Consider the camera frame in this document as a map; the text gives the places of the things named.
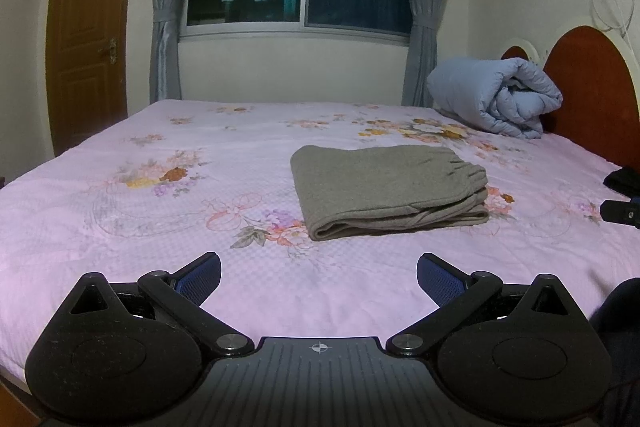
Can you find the brown wooden door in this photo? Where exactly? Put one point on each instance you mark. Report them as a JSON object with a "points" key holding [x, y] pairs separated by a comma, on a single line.
{"points": [[85, 32]]}

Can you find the grey curtain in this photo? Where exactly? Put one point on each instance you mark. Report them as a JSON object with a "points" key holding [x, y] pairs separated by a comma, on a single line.
{"points": [[425, 7], [167, 7]]}

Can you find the person's dark trousers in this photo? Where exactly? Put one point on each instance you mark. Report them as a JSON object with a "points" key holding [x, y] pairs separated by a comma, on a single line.
{"points": [[622, 347]]}

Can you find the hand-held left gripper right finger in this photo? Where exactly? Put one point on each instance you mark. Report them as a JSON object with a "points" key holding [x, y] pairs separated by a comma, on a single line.
{"points": [[440, 279]]}

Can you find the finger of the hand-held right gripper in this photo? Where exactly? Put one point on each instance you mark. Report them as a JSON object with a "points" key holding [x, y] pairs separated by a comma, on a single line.
{"points": [[622, 213], [625, 181]]}

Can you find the grey pants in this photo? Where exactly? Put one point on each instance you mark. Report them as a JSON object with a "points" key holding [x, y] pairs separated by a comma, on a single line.
{"points": [[370, 182]]}

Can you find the red wooden headboard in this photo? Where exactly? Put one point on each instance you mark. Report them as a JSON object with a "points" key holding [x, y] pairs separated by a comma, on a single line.
{"points": [[590, 97]]}

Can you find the light blue rolled quilt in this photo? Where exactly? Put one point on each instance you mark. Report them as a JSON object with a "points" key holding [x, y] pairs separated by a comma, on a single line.
{"points": [[480, 92]]}

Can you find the pink floral bed sheet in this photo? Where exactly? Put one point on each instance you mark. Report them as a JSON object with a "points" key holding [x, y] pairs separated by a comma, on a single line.
{"points": [[150, 227]]}

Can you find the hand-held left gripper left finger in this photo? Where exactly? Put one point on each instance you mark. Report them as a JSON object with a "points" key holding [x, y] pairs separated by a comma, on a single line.
{"points": [[197, 279]]}

